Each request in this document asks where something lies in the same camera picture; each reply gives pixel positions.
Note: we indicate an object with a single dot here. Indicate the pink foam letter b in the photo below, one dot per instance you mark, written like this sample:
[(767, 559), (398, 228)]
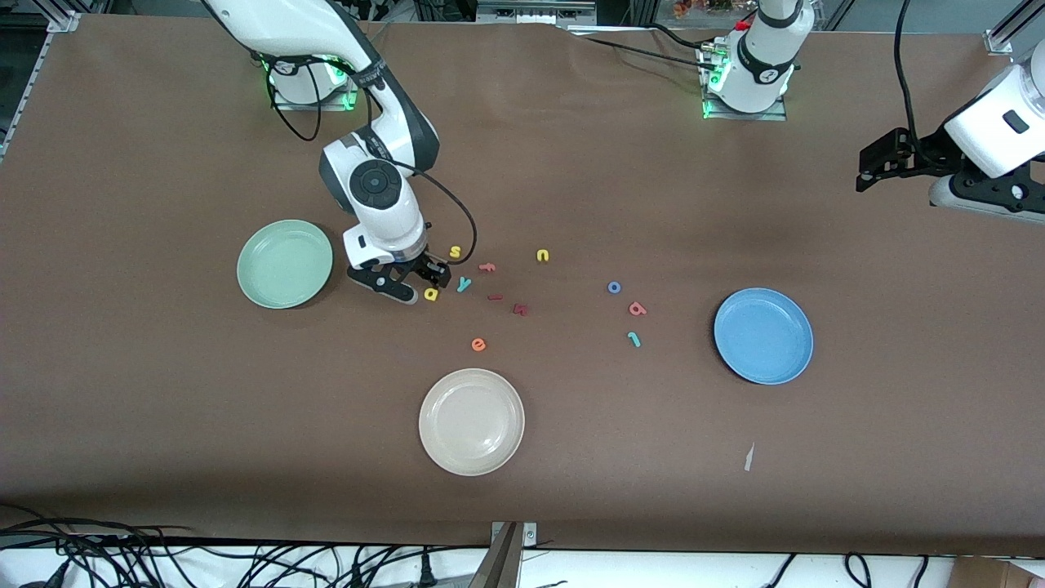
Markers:
[(636, 307)]

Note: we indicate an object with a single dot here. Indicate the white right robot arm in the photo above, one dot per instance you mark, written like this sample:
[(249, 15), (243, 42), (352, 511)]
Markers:
[(388, 216)]

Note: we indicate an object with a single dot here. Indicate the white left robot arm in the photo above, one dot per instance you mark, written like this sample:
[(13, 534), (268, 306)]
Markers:
[(755, 65)]

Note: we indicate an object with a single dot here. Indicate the light green plastic plate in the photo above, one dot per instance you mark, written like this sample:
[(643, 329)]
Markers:
[(285, 264)]

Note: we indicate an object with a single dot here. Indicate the beige plastic plate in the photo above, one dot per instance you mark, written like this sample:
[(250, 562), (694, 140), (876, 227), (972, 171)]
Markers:
[(472, 422)]

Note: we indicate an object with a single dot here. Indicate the blue plastic plate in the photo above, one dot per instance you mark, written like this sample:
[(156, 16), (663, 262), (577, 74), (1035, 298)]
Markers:
[(763, 336)]

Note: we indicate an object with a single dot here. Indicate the grey power strip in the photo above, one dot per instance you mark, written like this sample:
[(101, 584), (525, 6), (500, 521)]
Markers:
[(535, 8)]

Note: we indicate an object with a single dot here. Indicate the metal table leg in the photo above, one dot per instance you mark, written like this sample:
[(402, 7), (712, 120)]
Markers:
[(502, 563)]

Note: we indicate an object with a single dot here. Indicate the small white paper scrap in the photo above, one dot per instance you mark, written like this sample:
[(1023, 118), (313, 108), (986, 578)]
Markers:
[(749, 459)]

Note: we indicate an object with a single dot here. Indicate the brown cardboard box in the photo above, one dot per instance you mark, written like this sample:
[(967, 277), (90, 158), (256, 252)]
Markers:
[(1000, 573)]

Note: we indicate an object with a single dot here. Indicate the aluminium corner bracket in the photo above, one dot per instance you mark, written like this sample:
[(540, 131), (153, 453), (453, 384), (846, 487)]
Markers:
[(64, 22), (1002, 42)]

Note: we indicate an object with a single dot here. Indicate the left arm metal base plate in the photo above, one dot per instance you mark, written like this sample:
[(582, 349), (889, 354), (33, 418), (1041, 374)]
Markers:
[(747, 117)]

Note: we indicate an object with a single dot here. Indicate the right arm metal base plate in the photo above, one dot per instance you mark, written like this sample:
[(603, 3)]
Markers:
[(314, 106)]

